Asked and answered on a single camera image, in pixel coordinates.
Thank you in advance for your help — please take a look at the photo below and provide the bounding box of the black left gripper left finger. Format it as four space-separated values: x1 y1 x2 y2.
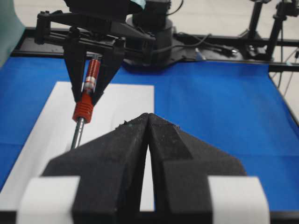
43 113 149 224

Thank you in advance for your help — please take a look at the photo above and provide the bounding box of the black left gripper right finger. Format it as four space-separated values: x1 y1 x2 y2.
148 113 246 224

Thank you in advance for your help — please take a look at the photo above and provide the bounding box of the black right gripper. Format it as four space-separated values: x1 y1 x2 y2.
35 0 155 106

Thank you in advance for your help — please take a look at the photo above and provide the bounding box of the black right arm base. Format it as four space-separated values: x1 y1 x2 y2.
124 19 201 70

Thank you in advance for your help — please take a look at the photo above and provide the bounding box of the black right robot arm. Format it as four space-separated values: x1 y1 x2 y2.
35 0 171 105

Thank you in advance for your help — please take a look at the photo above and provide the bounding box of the large white base board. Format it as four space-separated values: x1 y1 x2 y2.
0 82 154 210

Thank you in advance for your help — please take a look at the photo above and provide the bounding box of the blue table mat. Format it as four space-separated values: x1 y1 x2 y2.
0 57 299 211

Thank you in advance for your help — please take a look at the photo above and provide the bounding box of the black camera stand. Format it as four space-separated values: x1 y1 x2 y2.
239 0 299 61

